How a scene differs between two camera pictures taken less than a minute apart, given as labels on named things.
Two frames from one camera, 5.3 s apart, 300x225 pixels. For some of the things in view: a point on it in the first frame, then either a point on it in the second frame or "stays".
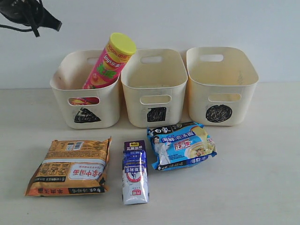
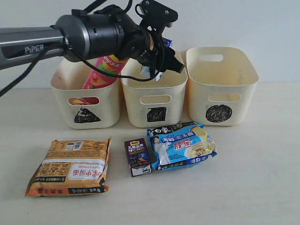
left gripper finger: x=48 y=20 to x=171 y=62
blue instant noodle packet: x=177 y=145 stays
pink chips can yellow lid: x=112 y=62 stays
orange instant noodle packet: x=71 y=167 stays
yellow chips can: x=78 y=101 stays
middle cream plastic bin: x=154 y=82 stays
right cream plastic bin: x=222 y=82 stays
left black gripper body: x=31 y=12 to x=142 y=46
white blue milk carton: x=135 y=183 to x=145 y=71
